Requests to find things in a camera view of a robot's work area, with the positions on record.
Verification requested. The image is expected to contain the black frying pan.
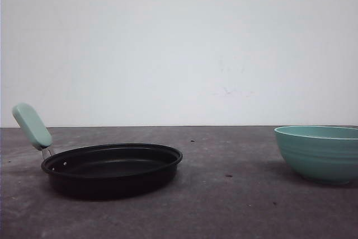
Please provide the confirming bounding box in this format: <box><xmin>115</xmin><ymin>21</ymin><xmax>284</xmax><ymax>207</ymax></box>
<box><xmin>12</xmin><ymin>103</ymin><xmax>183</xmax><ymax>200</ymax></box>

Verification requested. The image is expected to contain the teal green bowl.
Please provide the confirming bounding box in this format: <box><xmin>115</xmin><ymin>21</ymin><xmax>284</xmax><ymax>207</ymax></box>
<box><xmin>274</xmin><ymin>125</ymin><xmax>357</xmax><ymax>185</ymax></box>

